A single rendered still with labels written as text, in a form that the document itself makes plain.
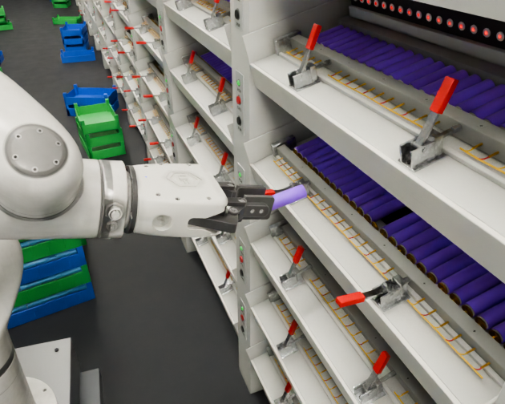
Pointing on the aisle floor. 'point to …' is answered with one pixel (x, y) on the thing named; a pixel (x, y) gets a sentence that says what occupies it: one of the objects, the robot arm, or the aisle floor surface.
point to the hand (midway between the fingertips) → (252, 202)
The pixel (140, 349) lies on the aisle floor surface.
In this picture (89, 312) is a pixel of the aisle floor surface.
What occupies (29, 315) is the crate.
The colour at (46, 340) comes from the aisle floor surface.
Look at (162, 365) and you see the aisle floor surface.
